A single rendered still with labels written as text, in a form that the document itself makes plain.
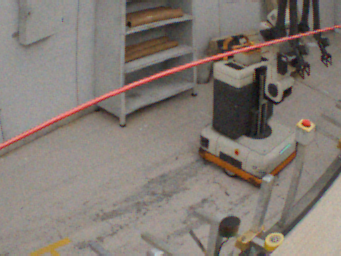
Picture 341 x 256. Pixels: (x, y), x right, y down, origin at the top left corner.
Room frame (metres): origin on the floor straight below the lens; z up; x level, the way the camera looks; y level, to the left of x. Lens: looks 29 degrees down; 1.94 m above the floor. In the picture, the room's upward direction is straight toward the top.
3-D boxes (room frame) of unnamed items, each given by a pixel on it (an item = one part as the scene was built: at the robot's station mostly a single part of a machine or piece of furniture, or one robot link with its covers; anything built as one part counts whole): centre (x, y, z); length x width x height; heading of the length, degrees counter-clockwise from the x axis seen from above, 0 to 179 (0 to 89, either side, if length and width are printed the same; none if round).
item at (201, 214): (1.15, -0.25, 0.84); 0.43 x 0.03 x 0.04; 43
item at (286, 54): (2.70, -0.85, 0.99); 0.28 x 0.16 x 0.22; 133
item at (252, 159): (2.91, -0.65, 0.16); 0.67 x 0.64 x 0.25; 43
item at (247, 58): (3.00, -0.57, 0.87); 0.23 x 0.15 x 0.11; 133
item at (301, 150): (1.31, -0.52, 0.93); 0.05 x 0.05 x 0.45; 43
